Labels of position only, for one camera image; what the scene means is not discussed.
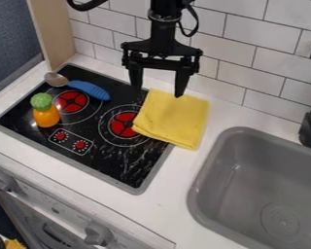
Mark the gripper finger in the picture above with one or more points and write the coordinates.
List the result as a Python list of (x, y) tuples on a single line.
[(182, 81), (136, 79)]

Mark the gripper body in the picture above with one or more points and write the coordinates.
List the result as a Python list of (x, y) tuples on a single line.
[(161, 48)]

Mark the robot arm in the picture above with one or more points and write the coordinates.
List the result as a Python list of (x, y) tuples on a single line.
[(164, 9)]

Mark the yellow cloth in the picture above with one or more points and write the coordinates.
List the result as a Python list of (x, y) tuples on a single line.
[(172, 118)]

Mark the toy stove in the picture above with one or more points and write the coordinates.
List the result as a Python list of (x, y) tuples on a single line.
[(84, 126)]

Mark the orange toy with green top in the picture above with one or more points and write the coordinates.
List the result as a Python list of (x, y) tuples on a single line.
[(44, 111)]

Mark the toy sink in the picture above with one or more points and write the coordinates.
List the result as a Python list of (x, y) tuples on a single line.
[(260, 191)]

